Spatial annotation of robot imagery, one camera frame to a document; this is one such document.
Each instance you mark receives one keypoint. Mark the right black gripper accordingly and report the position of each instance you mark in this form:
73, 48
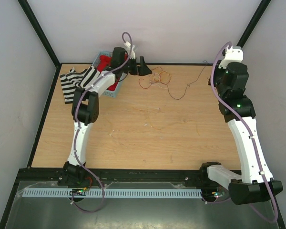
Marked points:
217, 69

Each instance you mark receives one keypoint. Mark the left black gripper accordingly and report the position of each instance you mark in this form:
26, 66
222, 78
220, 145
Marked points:
143, 70

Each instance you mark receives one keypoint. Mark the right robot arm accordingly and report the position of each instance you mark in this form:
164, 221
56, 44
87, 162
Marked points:
255, 183

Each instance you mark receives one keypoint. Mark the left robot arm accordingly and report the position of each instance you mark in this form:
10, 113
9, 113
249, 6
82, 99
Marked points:
85, 111

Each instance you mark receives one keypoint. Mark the red cloth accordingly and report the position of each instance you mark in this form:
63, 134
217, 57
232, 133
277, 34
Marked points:
105, 64

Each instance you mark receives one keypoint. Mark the blue plastic basket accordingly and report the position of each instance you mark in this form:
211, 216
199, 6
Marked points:
109, 90

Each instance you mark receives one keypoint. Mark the black white striped cloth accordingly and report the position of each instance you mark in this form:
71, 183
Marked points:
73, 80

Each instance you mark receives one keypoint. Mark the right circuit board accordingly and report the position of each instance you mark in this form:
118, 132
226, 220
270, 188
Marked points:
217, 194

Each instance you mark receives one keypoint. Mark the circuit board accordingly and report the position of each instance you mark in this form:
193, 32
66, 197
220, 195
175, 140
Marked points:
78, 191
217, 194

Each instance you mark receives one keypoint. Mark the left circuit board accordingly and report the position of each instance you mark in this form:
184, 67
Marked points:
78, 191

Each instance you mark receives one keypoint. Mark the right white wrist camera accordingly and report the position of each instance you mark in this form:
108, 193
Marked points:
231, 54

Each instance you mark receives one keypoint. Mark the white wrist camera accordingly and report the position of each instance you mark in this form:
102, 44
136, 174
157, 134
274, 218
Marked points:
231, 54
130, 48

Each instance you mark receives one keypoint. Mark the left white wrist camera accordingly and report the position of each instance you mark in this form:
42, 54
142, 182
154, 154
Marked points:
130, 48

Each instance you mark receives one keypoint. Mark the grey slotted cable duct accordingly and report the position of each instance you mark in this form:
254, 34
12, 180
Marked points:
114, 193

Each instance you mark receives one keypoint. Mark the black aluminium frame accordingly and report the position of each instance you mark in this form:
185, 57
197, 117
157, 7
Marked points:
45, 174

